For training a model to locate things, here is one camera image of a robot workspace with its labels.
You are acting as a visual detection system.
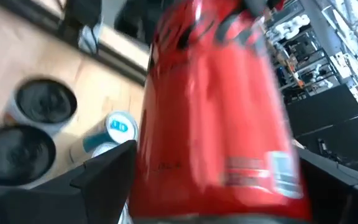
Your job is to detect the white can black lid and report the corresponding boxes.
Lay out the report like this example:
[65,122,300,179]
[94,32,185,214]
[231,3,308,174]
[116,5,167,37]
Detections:
[3,77,79,138]
[0,124,58,190]

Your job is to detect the red soda can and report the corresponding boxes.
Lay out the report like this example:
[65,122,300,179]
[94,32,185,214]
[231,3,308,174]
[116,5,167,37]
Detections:
[127,0,312,224]

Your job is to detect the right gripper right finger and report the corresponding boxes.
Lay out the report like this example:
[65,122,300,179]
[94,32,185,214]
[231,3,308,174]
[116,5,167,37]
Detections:
[296,147,358,224]

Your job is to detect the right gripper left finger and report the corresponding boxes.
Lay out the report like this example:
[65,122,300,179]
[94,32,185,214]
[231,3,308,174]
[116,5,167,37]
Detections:
[0,139,138,224]

